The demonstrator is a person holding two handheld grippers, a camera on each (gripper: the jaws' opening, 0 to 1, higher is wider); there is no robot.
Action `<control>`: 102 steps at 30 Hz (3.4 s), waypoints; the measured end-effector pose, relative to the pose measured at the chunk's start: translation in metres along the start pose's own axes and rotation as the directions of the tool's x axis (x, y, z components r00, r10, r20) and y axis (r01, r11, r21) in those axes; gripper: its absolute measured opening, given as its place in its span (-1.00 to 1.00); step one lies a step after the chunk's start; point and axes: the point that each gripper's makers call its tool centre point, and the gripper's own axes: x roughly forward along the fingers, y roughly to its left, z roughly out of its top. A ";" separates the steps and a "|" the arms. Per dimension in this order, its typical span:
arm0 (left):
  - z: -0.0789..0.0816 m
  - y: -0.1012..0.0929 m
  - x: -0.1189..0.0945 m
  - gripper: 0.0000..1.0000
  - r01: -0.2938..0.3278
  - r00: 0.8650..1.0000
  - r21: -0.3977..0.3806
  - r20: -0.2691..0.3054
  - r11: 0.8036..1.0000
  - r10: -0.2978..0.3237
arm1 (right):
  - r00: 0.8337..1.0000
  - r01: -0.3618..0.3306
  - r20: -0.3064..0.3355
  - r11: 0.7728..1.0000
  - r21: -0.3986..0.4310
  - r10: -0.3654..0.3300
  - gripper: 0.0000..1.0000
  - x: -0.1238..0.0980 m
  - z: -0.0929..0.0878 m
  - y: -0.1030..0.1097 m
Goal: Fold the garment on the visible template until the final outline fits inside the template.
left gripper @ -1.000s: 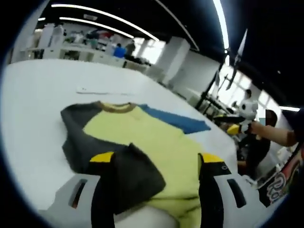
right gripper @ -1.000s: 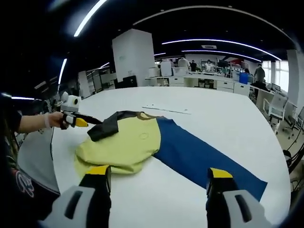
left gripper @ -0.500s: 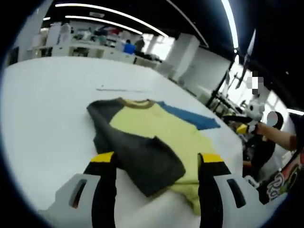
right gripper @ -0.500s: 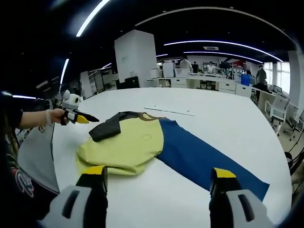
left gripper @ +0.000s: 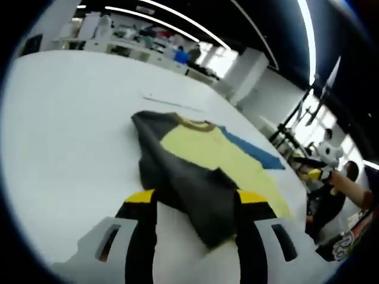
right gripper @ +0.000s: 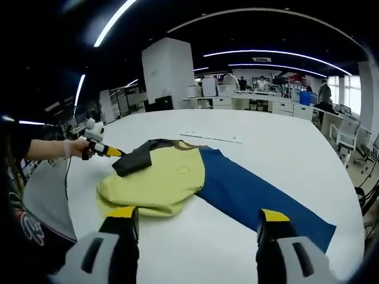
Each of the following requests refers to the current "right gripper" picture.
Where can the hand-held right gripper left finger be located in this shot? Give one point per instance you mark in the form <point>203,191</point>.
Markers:
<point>121,251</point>

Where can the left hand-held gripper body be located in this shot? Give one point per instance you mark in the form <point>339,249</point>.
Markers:
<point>94,130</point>

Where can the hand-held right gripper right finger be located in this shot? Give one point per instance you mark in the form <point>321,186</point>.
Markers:
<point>269,251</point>

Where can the yellow garment blue grey sleeves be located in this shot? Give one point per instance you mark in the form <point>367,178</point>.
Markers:
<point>165,180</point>

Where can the person's left hand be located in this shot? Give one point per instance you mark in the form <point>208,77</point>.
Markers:
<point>77,148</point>

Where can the black square object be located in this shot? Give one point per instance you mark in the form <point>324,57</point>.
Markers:
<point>164,103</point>

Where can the person's printed shirt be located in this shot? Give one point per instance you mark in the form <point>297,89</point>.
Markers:
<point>32,230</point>

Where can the curved ceiling light strip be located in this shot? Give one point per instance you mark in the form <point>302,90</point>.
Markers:
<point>114,22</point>

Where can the white office chair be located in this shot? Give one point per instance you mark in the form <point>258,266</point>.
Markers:
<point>348,130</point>

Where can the white cabinet row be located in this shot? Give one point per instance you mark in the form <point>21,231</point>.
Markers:
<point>251,103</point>

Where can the blue storage bin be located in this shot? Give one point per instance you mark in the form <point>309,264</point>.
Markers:
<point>306,97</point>

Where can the ceiling air vent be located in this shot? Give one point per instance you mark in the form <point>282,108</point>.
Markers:
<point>261,59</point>

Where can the long ceiling light strip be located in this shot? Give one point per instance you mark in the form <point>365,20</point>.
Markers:
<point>275,67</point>
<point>278,54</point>

